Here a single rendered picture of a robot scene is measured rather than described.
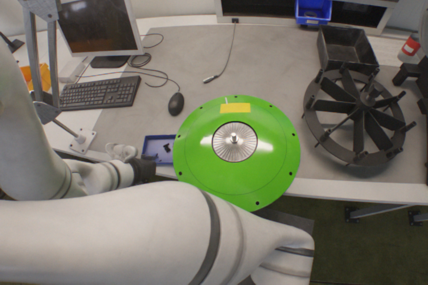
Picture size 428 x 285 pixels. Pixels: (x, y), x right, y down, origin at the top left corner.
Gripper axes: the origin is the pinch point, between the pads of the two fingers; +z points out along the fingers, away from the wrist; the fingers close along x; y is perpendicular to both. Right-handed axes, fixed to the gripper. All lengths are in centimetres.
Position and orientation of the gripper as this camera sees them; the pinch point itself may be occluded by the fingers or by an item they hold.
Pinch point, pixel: (156, 156)
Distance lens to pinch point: 69.2
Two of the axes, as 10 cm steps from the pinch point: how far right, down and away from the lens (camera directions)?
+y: -0.9, 9.9, -0.5
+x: 9.8, 0.8, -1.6
